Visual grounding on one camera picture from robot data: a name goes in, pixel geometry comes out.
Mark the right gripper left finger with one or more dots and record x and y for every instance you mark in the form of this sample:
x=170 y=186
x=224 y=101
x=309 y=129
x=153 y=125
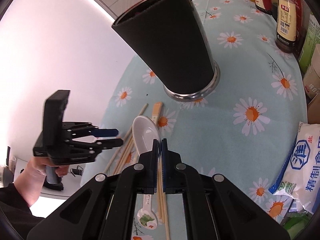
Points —
x=149 y=159

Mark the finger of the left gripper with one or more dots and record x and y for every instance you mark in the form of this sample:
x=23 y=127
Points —
x=107 y=144
x=101 y=133

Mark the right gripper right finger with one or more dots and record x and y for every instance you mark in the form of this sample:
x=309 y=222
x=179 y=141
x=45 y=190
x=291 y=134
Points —
x=172 y=178

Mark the white ceramic spoon green print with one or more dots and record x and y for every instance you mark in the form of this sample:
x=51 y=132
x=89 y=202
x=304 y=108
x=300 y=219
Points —
x=144 y=132

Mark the left forearm black sleeve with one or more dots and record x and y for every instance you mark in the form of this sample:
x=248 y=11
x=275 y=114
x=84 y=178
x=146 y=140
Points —
x=17 y=210

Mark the person's left hand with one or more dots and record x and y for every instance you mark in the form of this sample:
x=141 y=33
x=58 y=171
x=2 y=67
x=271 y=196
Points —
x=30 y=182

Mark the daisy-patterned blue tablecloth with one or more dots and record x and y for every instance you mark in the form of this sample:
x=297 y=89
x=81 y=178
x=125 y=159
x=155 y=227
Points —
x=246 y=127

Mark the black utensil holder cup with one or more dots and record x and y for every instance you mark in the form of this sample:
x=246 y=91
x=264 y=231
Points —
x=169 y=37

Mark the white blue salt bag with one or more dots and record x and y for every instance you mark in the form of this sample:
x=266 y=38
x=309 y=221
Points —
x=299 y=176

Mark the green plastic bag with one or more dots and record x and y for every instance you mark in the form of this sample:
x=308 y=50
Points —
x=294 y=223

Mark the white lid spice jar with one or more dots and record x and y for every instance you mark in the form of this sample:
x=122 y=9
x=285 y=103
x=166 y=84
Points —
x=311 y=80

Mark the dark vinegar bottle cream label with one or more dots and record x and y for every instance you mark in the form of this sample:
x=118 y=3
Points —
x=286 y=26

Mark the green label bottle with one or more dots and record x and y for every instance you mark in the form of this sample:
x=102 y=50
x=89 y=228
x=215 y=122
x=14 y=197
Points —
x=311 y=39

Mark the wooden flat spatula handle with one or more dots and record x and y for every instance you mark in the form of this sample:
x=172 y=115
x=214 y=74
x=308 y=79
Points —
x=156 y=111

